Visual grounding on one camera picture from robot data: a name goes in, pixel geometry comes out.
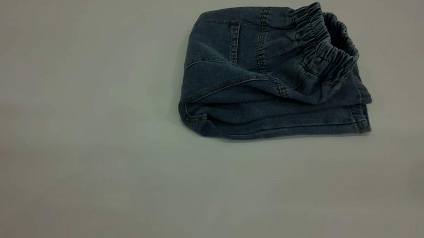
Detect blue denim shorts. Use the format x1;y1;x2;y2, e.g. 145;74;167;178
175;0;383;153

